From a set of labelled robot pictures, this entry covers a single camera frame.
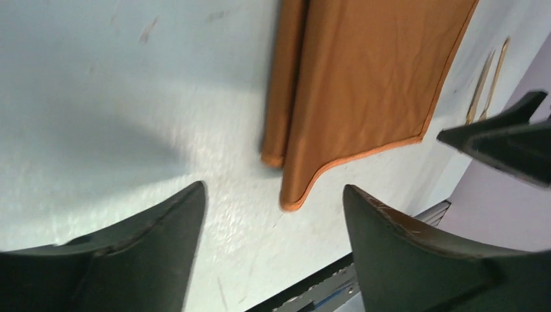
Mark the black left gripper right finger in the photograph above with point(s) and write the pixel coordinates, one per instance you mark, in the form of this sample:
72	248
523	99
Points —
404	264

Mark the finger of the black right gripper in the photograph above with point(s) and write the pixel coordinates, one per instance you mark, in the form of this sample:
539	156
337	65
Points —
508	141

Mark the gold knife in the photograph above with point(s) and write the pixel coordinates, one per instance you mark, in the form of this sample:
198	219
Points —
469	118

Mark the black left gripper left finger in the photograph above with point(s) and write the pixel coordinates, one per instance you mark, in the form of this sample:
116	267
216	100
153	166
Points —
142	263

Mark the orange cloth napkin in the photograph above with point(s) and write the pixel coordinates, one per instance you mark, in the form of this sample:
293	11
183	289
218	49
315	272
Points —
350	79

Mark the gold fork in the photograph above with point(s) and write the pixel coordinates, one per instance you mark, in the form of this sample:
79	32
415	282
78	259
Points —
498	69

